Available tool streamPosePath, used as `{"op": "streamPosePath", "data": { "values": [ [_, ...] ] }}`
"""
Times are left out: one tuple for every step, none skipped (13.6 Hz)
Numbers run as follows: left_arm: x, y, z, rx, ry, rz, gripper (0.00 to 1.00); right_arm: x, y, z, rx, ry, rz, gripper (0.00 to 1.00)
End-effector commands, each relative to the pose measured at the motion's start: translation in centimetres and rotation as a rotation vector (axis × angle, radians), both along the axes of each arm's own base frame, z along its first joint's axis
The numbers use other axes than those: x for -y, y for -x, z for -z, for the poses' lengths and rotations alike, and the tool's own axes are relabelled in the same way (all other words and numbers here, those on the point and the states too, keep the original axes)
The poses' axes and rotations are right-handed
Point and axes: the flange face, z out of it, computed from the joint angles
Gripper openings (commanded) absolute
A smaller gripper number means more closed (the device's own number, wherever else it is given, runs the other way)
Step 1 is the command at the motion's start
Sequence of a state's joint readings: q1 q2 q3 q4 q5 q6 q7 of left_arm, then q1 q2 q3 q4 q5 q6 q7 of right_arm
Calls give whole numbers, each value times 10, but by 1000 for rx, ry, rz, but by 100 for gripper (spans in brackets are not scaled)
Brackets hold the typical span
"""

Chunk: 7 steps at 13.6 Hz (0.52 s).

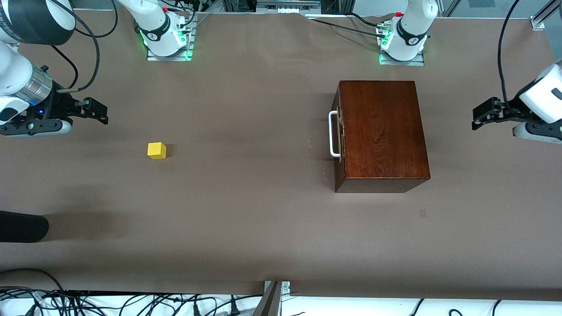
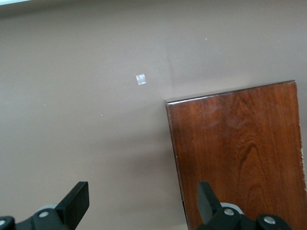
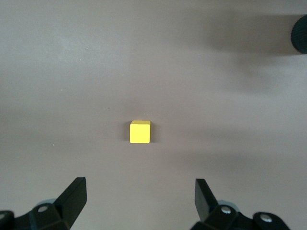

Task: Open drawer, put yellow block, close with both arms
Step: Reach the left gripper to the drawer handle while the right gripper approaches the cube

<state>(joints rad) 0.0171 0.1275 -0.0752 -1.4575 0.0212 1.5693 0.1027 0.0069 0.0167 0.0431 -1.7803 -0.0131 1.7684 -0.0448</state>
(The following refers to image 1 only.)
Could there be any yellow wooden cube block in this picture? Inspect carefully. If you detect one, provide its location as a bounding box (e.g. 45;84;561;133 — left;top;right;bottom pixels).
147;142;167;160

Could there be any light wood drawer white handle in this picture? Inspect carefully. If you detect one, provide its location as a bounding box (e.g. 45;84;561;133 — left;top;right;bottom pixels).
328;104;346;164

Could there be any dark brown wooden cabinet box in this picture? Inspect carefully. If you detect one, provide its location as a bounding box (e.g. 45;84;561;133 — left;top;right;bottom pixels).
333;80;431;194

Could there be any black ribbed foam cylinder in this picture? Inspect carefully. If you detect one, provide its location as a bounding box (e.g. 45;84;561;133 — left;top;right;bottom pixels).
0;211;50;243

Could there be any brown table cover mat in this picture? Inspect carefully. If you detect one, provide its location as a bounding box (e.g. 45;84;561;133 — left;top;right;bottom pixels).
0;9;562;302

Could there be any silver power strip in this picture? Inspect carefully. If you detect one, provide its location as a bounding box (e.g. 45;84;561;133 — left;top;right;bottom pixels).
256;0;322;13

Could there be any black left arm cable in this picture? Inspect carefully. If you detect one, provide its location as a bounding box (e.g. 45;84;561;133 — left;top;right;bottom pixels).
497;0;523;111

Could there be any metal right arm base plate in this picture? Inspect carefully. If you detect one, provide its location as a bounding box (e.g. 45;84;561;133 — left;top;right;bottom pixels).
146;13;195;61

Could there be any aluminium corner frame profile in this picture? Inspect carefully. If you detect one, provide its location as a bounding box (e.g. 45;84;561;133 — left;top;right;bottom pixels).
530;0;562;31

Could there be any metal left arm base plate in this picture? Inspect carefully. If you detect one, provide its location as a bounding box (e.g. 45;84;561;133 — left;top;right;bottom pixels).
378;22;425;66

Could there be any grey metal camera post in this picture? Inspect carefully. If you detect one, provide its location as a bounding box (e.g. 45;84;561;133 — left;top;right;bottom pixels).
252;281;282;316

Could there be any small metal mounting bracket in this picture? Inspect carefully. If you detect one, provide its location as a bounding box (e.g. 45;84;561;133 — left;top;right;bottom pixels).
264;281;291;296

